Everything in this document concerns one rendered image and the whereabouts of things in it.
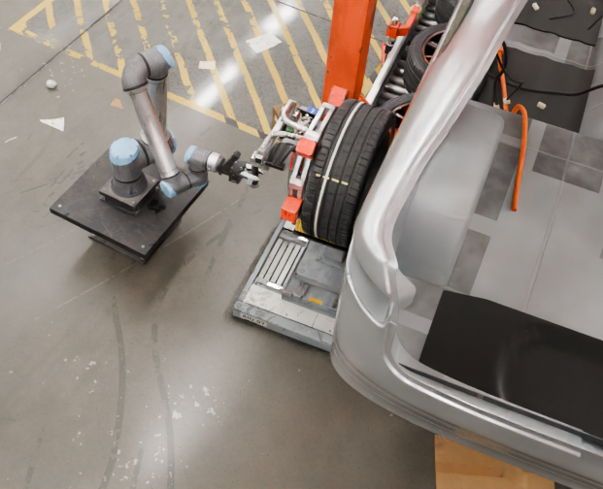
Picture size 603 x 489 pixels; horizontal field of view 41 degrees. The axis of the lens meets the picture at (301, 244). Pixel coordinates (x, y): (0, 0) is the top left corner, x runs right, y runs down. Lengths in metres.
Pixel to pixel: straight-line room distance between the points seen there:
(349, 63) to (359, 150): 0.57
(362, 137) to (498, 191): 0.63
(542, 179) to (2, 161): 3.09
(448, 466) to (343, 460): 0.49
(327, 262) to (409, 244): 0.99
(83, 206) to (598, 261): 2.55
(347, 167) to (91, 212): 1.51
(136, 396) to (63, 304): 0.68
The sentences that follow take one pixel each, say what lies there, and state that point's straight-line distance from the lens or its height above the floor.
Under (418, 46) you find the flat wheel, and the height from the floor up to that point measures 0.50.
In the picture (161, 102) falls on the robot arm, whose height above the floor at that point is 0.93.
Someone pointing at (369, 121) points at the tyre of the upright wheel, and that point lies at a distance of 3.54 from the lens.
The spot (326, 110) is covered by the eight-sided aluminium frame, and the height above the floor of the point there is 1.11.
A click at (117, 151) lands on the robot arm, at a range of 4.14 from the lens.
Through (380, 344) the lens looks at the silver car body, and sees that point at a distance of 2.69.
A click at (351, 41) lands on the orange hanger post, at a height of 1.27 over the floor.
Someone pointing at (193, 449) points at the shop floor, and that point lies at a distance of 3.91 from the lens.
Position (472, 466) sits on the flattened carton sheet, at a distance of 4.02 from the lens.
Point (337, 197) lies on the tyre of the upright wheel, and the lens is 3.46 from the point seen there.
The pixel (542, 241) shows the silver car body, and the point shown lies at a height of 1.01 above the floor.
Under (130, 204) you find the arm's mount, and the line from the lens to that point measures 4.25.
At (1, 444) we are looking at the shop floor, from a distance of 4.06.
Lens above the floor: 3.58
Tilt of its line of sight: 52 degrees down
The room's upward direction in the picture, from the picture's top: 7 degrees clockwise
